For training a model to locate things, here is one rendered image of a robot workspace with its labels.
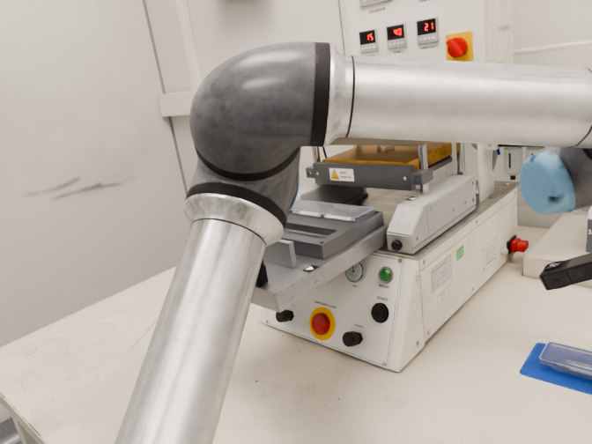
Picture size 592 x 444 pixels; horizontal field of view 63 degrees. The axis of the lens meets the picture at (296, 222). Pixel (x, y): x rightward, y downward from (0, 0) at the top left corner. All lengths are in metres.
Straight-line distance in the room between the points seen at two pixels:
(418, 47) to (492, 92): 0.64
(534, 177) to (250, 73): 0.36
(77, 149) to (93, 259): 0.48
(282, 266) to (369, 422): 0.26
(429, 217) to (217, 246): 0.46
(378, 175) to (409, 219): 0.13
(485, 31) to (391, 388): 0.67
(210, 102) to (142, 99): 1.90
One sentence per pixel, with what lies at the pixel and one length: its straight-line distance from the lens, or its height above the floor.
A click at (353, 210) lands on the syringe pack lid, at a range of 0.83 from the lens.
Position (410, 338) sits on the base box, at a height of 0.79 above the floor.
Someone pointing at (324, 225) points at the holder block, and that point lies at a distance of 0.80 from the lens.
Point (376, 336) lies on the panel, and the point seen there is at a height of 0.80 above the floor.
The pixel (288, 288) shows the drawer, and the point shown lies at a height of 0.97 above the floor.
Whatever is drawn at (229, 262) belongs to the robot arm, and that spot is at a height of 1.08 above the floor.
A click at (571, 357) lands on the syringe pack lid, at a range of 0.87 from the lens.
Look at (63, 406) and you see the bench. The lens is 0.99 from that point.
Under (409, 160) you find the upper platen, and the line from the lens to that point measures 0.91.
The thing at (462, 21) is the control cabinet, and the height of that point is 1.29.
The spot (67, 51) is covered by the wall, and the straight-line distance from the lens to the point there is 2.24.
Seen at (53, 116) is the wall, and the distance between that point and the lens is 2.18.
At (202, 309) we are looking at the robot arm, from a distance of 0.47.
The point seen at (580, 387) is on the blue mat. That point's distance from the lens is 0.85.
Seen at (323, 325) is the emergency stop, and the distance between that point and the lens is 0.91.
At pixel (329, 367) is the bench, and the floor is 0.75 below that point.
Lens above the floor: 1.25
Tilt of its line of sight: 18 degrees down
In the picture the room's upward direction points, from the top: 9 degrees counter-clockwise
